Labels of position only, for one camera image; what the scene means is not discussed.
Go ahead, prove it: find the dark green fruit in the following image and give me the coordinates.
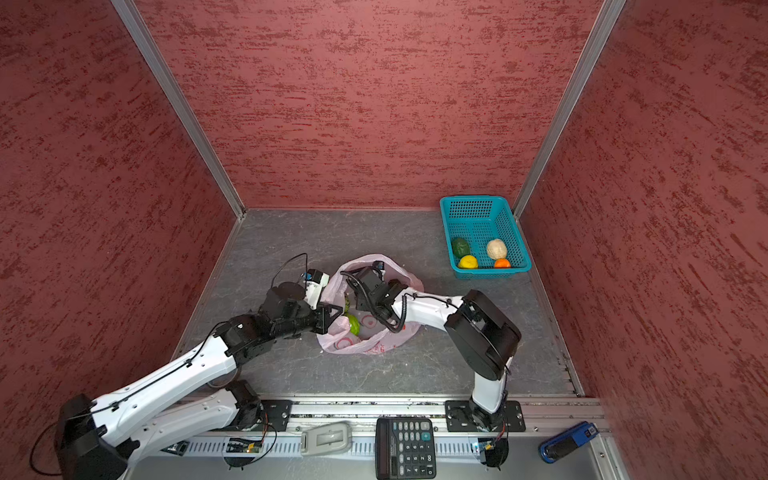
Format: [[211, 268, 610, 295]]
[[451, 237, 471, 260]]

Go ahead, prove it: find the left circuit board with wires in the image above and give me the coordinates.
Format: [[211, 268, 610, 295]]
[[223, 414, 278, 470]]

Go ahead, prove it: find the circuit board with wires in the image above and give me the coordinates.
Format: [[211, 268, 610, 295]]
[[223, 414, 278, 470], [477, 424, 509, 469]]

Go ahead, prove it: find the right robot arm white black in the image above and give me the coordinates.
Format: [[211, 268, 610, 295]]
[[341, 266, 522, 433]]

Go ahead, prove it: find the black remote stick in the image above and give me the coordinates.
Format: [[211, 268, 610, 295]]
[[161, 440, 190, 457]]

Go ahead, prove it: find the pink plastic bag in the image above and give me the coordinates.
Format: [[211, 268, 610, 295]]
[[317, 254, 423, 355]]

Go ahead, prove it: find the yellow fruit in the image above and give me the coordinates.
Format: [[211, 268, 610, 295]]
[[458, 255, 479, 270]]

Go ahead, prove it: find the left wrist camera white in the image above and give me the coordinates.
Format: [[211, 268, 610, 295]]
[[304, 269, 330, 310]]

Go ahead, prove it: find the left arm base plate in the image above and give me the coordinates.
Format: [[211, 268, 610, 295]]
[[252, 399, 294, 433]]

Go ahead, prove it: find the blue handheld device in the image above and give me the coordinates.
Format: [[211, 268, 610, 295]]
[[538, 421, 600, 464]]

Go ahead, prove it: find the right circuit board with wires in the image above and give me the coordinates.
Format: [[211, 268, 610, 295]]
[[477, 424, 509, 469]]

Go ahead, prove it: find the grey plastic device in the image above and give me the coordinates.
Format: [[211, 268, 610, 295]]
[[300, 422, 352, 457]]

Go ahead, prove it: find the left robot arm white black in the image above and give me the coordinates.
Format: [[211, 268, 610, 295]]
[[54, 282, 343, 479]]

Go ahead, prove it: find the teal plastic basket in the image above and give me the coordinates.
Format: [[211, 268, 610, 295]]
[[439, 195, 532, 280]]

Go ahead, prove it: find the black calculator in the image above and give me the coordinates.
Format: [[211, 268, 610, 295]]
[[374, 417, 437, 480]]

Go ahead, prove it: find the orange fruit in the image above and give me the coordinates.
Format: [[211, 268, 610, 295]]
[[494, 258, 511, 269]]

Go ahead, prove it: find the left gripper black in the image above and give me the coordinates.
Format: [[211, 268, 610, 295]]
[[274, 300, 343, 339]]

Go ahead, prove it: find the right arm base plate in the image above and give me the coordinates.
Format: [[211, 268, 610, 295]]
[[444, 400, 526, 434]]

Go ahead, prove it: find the beige fruit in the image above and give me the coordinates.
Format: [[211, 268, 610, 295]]
[[486, 239, 508, 261]]

